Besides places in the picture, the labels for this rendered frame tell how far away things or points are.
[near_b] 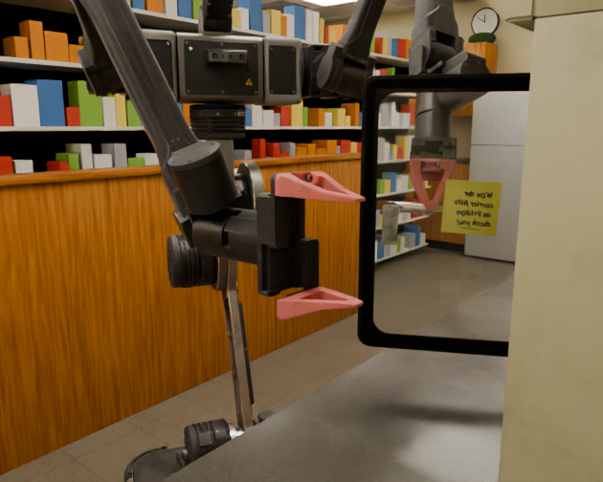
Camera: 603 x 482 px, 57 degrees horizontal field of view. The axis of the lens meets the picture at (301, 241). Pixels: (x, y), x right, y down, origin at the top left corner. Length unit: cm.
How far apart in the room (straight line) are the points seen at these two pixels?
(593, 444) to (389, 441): 25
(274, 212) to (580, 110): 28
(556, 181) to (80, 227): 211
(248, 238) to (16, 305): 188
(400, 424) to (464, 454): 9
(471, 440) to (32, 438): 208
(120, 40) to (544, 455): 64
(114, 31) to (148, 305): 206
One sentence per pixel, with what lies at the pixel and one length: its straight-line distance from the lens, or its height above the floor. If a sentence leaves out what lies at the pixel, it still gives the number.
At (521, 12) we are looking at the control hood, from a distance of 55.
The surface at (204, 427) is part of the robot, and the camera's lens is 182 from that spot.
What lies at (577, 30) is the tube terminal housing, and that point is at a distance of 53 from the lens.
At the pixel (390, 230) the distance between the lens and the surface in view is 80.
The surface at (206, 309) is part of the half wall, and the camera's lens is 292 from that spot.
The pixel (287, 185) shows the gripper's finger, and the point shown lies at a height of 127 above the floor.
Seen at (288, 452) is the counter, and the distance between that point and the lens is 71.
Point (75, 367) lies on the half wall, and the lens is 257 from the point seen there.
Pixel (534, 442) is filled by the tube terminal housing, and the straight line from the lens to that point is 60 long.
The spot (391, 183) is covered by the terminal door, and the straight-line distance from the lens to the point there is 81.
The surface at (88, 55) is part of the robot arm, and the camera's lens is 111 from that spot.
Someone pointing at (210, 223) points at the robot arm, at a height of 122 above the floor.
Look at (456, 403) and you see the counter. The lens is 84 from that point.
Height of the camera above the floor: 132
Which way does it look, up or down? 12 degrees down
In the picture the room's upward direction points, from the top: straight up
